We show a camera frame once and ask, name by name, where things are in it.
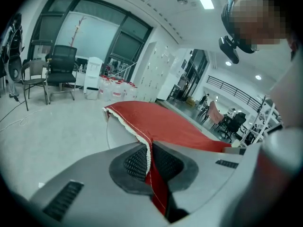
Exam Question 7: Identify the white water dispenser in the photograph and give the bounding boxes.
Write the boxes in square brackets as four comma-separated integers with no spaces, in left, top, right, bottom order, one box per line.
[84,56,104,95]

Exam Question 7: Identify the reddish cloth covered table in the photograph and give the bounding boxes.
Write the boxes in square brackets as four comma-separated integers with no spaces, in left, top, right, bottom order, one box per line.
[207,100,224,126]

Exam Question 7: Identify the black framed glass door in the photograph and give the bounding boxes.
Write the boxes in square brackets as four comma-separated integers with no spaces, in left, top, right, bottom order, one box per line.
[184,48,209,104]

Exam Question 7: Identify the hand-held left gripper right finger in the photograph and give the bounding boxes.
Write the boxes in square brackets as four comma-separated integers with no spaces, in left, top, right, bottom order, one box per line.
[152,140,244,223]

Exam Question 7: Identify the black framed window wall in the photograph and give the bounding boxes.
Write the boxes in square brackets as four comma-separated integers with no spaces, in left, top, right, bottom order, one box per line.
[27,0,153,85]

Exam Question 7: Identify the black mezzanine railing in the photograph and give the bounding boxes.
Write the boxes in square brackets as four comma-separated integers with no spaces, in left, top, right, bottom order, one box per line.
[207,75,263,112]

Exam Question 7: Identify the white shelving rack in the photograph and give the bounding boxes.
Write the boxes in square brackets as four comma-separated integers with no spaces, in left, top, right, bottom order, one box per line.
[241,95,284,148]

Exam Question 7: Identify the black oval back chair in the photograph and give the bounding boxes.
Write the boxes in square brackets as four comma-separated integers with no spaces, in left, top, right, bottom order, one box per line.
[7,57,22,83]

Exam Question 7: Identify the black swivel chair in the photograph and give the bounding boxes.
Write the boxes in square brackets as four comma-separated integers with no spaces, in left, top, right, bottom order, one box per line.
[222,112,247,143]

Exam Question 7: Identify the grey locker cabinet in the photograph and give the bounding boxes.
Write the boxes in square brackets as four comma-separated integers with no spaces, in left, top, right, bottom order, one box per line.
[138,41,177,103]

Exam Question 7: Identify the small white waste bin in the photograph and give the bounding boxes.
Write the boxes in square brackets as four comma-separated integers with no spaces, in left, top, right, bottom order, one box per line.
[85,87,99,101]

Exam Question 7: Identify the black mesh office chair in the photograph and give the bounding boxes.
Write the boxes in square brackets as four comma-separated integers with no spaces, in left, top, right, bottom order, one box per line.
[46,44,78,105]

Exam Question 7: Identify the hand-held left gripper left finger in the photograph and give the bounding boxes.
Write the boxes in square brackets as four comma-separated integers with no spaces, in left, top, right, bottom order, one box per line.
[29,142,166,227]

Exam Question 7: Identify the white floor cable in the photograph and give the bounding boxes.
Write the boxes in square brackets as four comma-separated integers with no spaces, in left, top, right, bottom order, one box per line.
[0,107,45,133]

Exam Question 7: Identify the wooden coat rack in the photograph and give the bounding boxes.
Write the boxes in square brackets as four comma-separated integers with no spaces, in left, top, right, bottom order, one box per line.
[68,15,87,48]

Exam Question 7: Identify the black head camera mount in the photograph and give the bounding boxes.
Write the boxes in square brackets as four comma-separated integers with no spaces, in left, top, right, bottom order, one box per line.
[218,1,258,65]

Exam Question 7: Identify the cluster of clear water jugs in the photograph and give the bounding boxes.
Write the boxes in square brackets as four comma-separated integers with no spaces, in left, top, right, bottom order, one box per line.
[98,76,138,103]

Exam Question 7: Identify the red tablecloth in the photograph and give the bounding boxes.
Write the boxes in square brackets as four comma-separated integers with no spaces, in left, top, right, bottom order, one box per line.
[102,100,232,216]

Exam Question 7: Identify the person's head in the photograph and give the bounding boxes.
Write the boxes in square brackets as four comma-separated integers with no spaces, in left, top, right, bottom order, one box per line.
[221,0,296,54]

